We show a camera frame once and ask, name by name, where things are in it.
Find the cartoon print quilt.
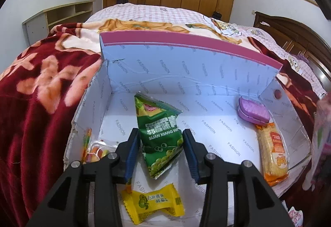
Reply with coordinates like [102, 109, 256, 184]
[61, 18, 245, 45]

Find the pink cardboard box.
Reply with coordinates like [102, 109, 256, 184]
[63, 31, 313, 223]

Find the yellow rice cracker packet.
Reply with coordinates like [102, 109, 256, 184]
[255, 122, 289, 186]

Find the yellow candy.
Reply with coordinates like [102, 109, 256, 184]
[121, 183, 186, 225]

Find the colourful gummy candy packet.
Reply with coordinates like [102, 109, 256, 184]
[81, 127, 119, 165]

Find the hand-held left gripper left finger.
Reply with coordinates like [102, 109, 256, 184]
[24, 127, 140, 227]

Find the red floral blanket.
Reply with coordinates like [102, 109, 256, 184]
[0, 23, 102, 227]

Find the green pea snack packet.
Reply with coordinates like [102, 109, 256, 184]
[134, 93, 185, 179]

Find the pink checked bed sheet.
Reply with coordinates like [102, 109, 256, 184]
[85, 3, 327, 96]

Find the beige low shelf unit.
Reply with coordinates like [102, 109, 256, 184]
[22, 0, 94, 45]

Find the wooden headboard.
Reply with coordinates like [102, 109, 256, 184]
[253, 11, 331, 93]

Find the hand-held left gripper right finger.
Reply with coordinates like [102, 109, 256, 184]
[182, 128, 295, 227]

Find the purple plastic case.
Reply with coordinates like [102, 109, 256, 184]
[236, 96, 271, 125]

